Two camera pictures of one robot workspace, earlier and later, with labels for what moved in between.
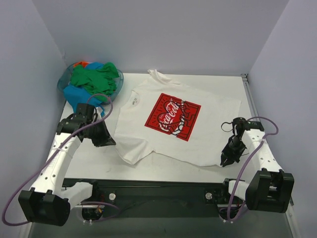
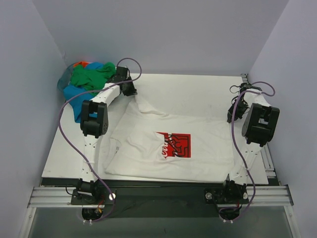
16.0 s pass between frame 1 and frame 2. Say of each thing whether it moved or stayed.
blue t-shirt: stayed
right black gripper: moved
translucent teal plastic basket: stayed
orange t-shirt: stayed
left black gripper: moved
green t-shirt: stayed
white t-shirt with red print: moved
